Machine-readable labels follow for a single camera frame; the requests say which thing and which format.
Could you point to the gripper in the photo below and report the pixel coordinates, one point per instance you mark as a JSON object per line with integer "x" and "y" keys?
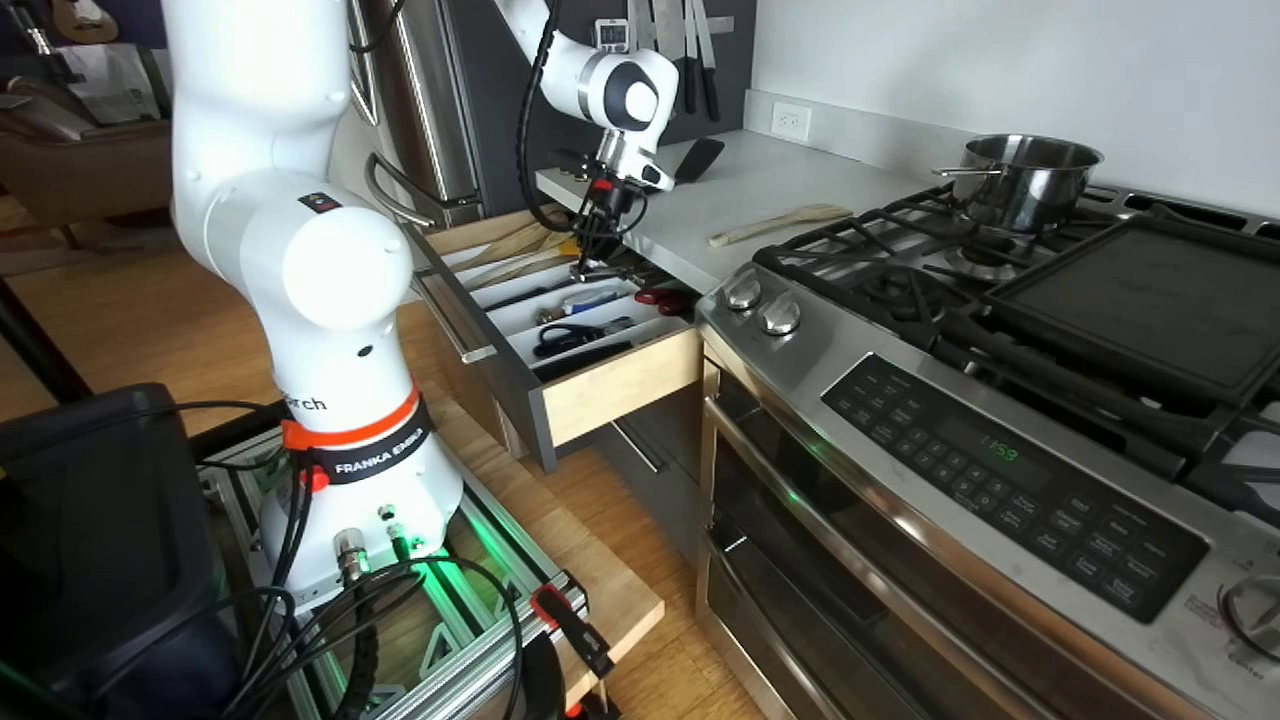
{"x": 608, "y": 210}

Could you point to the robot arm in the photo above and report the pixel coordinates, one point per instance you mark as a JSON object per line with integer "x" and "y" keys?
{"x": 300, "y": 250}

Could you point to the silver ice cream scoop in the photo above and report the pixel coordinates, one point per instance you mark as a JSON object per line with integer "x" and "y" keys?
{"x": 600, "y": 270}

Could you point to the blue and white utensil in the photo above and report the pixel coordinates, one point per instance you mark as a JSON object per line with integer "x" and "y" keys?
{"x": 590, "y": 299}

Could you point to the black slim utensil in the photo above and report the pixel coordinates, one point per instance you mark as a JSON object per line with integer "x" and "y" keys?
{"x": 520, "y": 297}

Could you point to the lower cabinet drawer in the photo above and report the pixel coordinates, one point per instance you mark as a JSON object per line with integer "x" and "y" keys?
{"x": 655, "y": 480}

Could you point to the heap of wooden utensils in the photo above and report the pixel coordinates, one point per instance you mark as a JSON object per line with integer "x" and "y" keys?
{"x": 515, "y": 248}

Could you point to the black spatula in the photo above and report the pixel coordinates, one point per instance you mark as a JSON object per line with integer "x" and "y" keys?
{"x": 698, "y": 160}

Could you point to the stove knob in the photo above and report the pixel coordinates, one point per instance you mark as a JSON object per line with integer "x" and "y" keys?
{"x": 1255, "y": 615}
{"x": 780, "y": 317}
{"x": 742, "y": 293}

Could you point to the wooden spatula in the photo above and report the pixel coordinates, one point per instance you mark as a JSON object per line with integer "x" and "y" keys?
{"x": 780, "y": 226}

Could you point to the stainless steel refrigerator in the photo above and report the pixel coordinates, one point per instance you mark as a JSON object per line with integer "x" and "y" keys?
{"x": 440, "y": 100}

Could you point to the white kitchen timer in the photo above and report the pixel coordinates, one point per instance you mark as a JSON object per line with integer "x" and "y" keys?
{"x": 611, "y": 35}

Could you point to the row of kitchen knives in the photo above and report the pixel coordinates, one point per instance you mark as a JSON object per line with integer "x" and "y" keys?
{"x": 690, "y": 50}

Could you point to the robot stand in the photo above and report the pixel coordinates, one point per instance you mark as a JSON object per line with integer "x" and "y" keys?
{"x": 560, "y": 540}

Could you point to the burner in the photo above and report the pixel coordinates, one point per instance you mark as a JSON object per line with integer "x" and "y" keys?
{"x": 975, "y": 256}
{"x": 897, "y": 292}

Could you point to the orange and black clamp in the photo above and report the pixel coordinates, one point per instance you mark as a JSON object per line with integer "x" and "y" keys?
{"x": 572, "y": 622}

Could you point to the lower oven door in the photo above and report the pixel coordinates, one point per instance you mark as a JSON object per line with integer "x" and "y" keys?
{"x": 745, "y": 630}

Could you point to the oven door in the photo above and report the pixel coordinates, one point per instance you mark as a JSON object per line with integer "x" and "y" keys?
{"x": 745, "y": 630}
{"x": 900, "y": 600}

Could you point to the silver saucepan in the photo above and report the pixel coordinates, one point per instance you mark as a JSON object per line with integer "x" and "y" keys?
{"x": 1025, "y": 182}

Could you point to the stainless steel stove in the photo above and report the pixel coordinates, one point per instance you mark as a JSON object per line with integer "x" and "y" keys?
{"x": 1000, "y": 480}

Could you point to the black griddle plate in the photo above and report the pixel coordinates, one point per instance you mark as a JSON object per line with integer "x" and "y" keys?
{"x": 1150, "y": 300}

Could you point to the guitar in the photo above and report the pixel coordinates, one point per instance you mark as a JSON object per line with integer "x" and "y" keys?
{"x": 82, "y": 20}

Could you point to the black equipment case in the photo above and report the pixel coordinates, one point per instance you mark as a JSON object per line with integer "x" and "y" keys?
{"x": 90, "y": 540}

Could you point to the wall socket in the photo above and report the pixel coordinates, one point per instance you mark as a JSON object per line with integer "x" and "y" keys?
{"x": 790, "y": 121}

